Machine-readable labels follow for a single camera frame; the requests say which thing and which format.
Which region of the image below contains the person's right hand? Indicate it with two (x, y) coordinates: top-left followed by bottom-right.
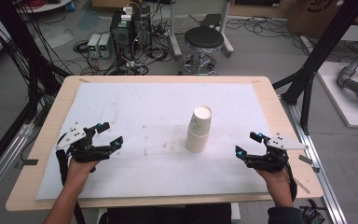
(254, 168), (294, 203)

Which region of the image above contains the person's left hand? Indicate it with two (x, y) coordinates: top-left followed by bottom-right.
(65, 159), (101, 188)

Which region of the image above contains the white round table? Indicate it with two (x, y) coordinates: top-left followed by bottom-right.
(16, 0), (73, 14)

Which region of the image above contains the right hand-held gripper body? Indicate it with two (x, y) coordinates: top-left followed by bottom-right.
(242, 133), (310, 175)

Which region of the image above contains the grey bench power supply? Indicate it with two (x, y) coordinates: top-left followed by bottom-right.
(86, 33), (102, 60)
(98, 33), (113, 60)

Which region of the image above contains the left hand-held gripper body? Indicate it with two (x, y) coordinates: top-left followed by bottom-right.
(55, 121), (112, 163)

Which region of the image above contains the person's lap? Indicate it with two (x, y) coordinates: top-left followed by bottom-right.
(99, 203), (233, 224)

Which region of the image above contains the black frame post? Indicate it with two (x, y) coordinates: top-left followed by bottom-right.
(0, 0), (63, 97)
(272, 0), (358, 135)

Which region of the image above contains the white table sheet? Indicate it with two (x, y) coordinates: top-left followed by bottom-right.
(34, 81), (270, 201)

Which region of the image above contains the white platform board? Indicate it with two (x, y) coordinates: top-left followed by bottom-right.
(316, 61), (358, 130)

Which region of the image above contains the aluminium rail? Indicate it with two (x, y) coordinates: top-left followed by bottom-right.
(280, 95), (350, 224)
(0, 121), (35, 207)

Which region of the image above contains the grey tape strip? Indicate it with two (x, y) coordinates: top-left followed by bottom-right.
(298, 154), (321, 174)

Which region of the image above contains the stack of white paper cups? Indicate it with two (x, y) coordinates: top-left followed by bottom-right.
(185, 105), (213, 154)

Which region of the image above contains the small electronic device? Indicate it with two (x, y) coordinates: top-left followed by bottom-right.
(298, 199), (326, 224)

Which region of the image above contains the cardboard box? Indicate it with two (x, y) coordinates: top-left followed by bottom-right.
(284, 0), (358, 39)

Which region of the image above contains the black computer tower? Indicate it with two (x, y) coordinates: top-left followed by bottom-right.
(109, 10), (153, 61)

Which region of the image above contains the black round stool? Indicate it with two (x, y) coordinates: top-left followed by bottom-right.
(177, 25), (226, 77)

